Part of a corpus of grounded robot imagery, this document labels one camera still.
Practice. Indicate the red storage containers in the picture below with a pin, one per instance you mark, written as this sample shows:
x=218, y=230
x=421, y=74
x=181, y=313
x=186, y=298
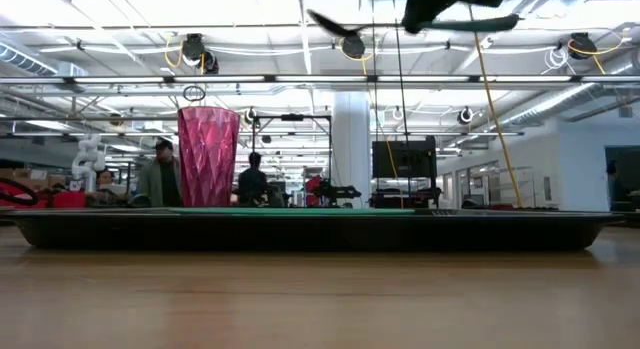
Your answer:
x=65, y=199

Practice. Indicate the person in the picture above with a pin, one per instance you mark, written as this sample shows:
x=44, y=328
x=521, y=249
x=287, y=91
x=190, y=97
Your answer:
x=105, y=181
x=160, y=181
x=252, y=184

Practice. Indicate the red and black machine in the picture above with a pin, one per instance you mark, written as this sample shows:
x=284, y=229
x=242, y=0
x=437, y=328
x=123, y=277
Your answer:
x=315, y=186

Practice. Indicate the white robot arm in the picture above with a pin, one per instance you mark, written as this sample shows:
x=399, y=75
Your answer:
x=90, y=161

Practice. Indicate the white building column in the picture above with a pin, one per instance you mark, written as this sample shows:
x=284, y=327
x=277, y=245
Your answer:
x=351, y=149

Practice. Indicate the black plastic tray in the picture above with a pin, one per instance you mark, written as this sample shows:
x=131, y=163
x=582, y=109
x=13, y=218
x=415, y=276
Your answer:
x=320, y=234

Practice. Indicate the black metal rig frame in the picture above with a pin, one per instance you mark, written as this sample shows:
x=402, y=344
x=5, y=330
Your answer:
x=292, y=117

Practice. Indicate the black monitor cart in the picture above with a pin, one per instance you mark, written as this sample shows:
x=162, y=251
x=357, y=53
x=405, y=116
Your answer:
x=405, y=198

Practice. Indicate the teal plastic plate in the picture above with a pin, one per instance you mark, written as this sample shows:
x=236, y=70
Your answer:
x=290, y=212

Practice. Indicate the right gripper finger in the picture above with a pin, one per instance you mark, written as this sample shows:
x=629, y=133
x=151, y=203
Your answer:
x=430, y=6

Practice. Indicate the small black ceiling reel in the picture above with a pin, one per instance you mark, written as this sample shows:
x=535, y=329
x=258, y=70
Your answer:
x=465, y=116
x=250, y=116

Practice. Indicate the overhead light strip beam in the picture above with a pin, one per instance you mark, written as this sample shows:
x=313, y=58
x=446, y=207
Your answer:
x=320, y=79

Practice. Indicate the black monitor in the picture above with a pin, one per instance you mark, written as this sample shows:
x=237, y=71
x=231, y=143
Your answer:
x=404, y=159

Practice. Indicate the pink faceted plastic cup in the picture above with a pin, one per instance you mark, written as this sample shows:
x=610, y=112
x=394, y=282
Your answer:
x=209, y=159

